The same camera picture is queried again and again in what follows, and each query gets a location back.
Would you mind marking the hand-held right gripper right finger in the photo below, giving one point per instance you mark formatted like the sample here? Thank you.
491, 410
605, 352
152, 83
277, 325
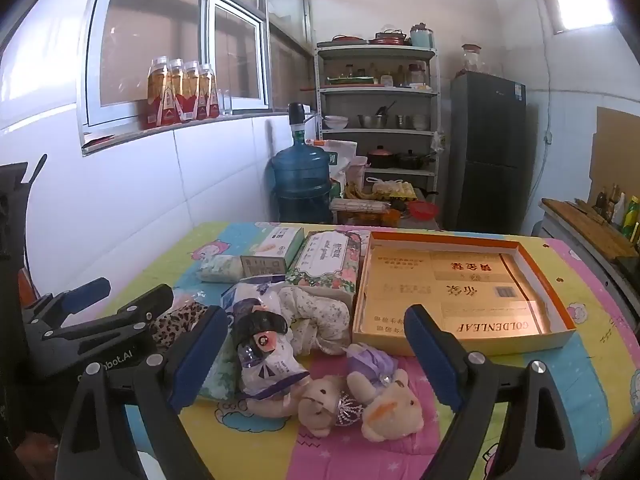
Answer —
432, 355

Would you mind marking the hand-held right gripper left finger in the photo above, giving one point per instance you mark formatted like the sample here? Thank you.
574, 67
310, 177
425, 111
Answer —
200, 355

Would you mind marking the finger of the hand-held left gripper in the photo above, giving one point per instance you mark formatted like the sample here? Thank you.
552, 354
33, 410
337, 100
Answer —
150, 302
90, 292

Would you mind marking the plush bunny purple dress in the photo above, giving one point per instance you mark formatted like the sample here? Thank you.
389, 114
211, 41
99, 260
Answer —
395, 410

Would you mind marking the white packet with dark figure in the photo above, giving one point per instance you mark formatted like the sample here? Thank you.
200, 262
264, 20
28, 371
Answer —
270, 365

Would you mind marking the orange-rimmed gold cardboard box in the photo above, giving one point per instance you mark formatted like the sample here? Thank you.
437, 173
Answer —
450, 280

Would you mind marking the small pale green tissue pack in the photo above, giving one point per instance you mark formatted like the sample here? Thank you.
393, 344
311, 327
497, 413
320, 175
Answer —
220, 267

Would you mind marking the beige teddy bear with tiara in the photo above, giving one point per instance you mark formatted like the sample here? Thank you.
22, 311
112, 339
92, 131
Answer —
320, 400

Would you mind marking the floral fabric pouch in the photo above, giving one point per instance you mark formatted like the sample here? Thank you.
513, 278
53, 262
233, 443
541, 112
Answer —
320, 310

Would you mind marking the green white tissue box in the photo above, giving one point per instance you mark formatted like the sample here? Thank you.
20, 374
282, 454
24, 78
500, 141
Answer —
272, 247

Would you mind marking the cartoon printed blanket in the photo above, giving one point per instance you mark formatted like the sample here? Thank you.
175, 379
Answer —
575, 360

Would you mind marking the floral tissue box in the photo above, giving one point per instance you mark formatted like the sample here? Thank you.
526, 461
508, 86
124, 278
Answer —
325, 260

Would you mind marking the red plastic basket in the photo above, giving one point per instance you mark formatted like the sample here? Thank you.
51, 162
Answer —
423, 209

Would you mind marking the noodle packet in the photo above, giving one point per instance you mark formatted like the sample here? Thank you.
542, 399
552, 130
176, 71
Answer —
360, 205

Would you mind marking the egg tray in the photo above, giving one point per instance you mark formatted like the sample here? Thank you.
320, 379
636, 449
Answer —
392, 188

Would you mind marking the grey counter cabinet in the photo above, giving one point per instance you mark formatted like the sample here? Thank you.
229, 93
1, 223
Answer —
562, 242

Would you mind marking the bunch of bananas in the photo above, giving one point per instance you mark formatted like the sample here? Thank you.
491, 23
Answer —
356, 191

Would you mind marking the black pan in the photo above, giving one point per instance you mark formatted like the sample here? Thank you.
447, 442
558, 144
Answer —
412, 161

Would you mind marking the wooden cutting board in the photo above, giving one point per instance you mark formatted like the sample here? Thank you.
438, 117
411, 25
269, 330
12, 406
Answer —
590, 232

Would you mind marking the pink plastic bin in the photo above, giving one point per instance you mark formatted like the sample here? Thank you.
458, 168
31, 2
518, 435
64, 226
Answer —
357, 170

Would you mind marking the blue water jug with pump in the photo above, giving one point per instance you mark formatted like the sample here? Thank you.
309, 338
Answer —
300, 170

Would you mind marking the red label tea bottle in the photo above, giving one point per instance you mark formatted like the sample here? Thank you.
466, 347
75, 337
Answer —
181, 92
209, 90
161, 100
195, 90

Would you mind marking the black pot with red lid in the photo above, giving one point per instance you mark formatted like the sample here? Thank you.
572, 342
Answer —
381, 157

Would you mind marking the clear drinking glass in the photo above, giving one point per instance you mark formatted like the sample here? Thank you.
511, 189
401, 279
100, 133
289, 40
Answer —
227, 102

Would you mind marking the black induction cooker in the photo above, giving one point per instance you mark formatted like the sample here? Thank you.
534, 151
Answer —
629, 266

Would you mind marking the white green flour sack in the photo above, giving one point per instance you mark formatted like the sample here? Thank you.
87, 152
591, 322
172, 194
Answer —
339, 157

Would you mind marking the dark sauce bottle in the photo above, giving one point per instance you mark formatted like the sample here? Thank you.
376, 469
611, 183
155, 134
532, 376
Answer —
611, 202
601, 202

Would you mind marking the black refrigerator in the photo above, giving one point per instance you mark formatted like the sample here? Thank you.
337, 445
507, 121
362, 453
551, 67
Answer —
487, 130

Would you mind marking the white plastic bottle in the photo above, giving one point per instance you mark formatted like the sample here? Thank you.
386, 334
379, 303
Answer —
619, 210

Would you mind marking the steel bowl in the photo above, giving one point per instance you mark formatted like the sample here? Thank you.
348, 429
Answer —
372, 121

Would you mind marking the green plastic bottle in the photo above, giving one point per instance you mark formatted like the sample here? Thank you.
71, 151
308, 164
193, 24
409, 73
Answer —
632, 217

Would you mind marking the white bowl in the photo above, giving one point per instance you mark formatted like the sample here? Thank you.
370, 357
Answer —
335, 122

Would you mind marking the sliding window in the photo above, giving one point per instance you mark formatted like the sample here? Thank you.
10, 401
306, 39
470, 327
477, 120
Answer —
211, 55

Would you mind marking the cardboard sheet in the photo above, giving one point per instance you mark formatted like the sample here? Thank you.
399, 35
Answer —
615, 150

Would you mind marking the glass jar with red lid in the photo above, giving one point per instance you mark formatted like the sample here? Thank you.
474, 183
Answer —
470, 59

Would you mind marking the grey metal shelf rack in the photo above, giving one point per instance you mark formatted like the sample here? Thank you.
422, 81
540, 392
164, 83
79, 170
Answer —
375, 52

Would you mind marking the teal canister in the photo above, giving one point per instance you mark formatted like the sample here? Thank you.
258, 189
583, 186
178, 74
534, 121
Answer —
422, 36

